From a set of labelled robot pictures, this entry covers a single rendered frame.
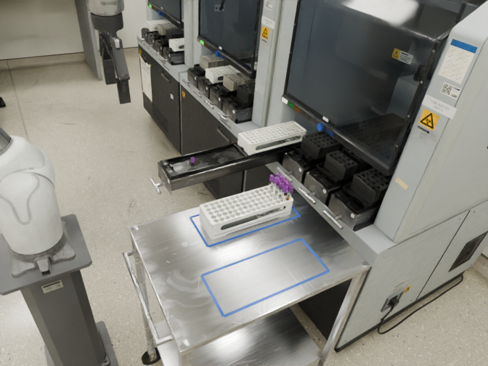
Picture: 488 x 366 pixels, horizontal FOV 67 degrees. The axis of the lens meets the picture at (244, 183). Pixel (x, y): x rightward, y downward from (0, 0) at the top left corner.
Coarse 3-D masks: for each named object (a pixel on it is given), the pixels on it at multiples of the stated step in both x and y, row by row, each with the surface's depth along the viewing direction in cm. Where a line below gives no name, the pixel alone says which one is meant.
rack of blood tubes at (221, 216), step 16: (256, 192) 126; (272, 192) 125; (208, 208) 116; (224, 208) 117; (240, 208) 118; (256, 208) 119; (272, 208) 120; (288, 208) 124; (208, 224) 113; (224, 224) 119; (240, 224) 116
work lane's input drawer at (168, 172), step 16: (160, 160) 145; (176, 160) 149; (208, 160) 150; (224, 160) 151; (240, 160) 152; (256, 160) 155; (272, 160) 161; (160, 176) 148; (176, 176) 139; (192, 176) 142; (208, 176) 146; (160, 192) 141
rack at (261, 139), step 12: (252, 132) 159; (264, 132) 161; (276, 132) 161; (288, 132) 161; (300, 132) 162; (240, 144) 157; (252, 144) 151; (264, 144) 163; (276, 144) 164; (288, 144) 163
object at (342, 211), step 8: (336, 192) 138; (344, 192) 140; (336, 200) 138; (344, 200) 135; (352, 200) 134; (336, 208) 139; (344, 208) 135; (352, 208) 132; (360, 208) 132; (368, 208) 134; (376, 208) 134; (328, 216) 137; (336, 216) 137; (344, 216) 136; (352, 216) 132; (360, 216) 132; (368, 216) 135; (336, 224) 134; (352, 224) 133
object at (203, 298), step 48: (144, 240) 111; (192, 240) 113; (240, 240) 114; (288, 240) 116; (336, 240) 118; (144, 288) 132; (192, 288) 99; (240, 288) 100; (288, 288) 102; (192, 336) 89; (240, 336) 147; (288, 336) 149; (336, 336) 133
